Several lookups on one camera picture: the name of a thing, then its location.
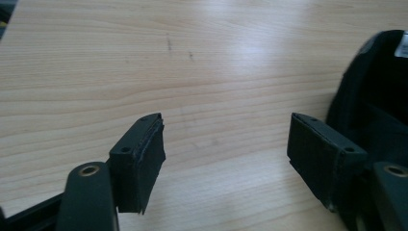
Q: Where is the dark blurred object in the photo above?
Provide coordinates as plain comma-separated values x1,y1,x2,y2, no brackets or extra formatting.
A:
0,0,19,40

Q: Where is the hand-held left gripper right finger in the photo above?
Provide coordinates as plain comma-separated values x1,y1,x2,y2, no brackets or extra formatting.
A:
286,112,369,213

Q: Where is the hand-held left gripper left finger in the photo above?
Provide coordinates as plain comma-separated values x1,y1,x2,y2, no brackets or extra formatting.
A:
108,112,166,216

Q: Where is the black shoe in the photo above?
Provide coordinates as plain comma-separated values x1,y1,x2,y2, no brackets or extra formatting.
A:
325,29,408,168

